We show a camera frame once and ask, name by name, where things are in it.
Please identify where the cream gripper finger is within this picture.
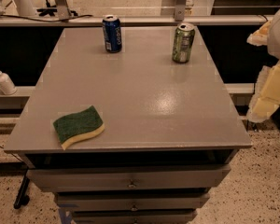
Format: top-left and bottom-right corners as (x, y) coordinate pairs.
(246, 60), (280, 123)
(246, 21), (271, 46)

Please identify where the blue pepsi can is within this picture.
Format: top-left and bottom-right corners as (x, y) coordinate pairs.
(103, 15), (122, 53)

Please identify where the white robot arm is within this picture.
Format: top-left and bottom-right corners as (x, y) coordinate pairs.
(246, 9), (280, 123)

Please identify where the green soda can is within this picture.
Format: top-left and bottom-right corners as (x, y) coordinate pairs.
(172, 23), (195, 63)

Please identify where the green and yellow sponge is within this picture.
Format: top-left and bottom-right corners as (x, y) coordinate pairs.
(53, 105), (105, 150)

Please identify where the grey top drawer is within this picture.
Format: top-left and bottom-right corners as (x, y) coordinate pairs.
(27, 164), (231, 192)

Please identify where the grey drawer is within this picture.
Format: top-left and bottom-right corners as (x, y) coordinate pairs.
(73, 209), (197, 224)
(55, 191), (209, 211)
(27, 164), (231, 192)

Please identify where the grey bottom drawer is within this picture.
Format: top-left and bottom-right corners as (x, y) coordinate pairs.
(73, 209), (197, 224)

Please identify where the grey middle drawer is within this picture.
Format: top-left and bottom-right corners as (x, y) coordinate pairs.
(55, 191), (209, 211)

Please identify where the white pump bottle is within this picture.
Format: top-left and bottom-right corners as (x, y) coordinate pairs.
(0, 70), (17, 95)

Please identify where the black caster leg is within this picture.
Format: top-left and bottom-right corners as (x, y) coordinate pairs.
(13, 175), (30, 209)

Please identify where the grey metal post right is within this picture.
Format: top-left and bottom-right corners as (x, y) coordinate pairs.
(175, 0), (187, 21)

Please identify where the grey metal post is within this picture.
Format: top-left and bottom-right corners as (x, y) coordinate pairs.
(175, 0), (187, 21)
(55, 0), (71, 20)

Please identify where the grey metal post left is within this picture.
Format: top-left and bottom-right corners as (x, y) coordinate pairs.
(55, 0), (71, 20)

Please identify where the black cable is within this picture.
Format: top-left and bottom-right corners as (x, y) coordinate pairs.
(2, 13), (94, 23)

